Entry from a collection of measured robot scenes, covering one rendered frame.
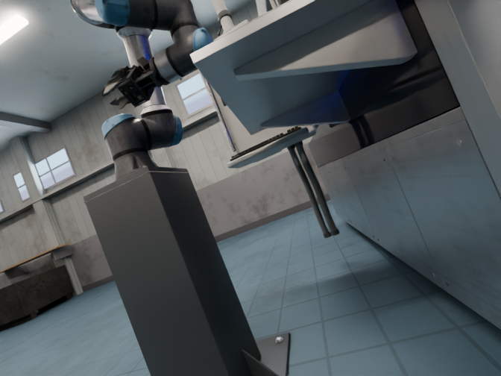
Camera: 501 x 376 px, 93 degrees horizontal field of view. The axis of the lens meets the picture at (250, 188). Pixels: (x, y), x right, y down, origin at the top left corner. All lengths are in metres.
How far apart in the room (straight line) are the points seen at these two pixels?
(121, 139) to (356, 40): 0.72
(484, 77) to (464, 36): 0.07
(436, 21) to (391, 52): 0.08
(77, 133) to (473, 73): 6.57
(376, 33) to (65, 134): 6.67
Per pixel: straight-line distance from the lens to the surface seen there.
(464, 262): 0.81
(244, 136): 1.49
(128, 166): 0.87
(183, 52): 0.68
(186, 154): 5.01
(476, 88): 0.53
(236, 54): 0.53
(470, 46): 0.53
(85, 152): 6.48
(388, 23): 0.63
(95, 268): 6.67
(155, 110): 0.96
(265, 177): 4.48
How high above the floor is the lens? 0.59
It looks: 2 degrees up
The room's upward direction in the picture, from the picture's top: 22 degrees counter-clockwise
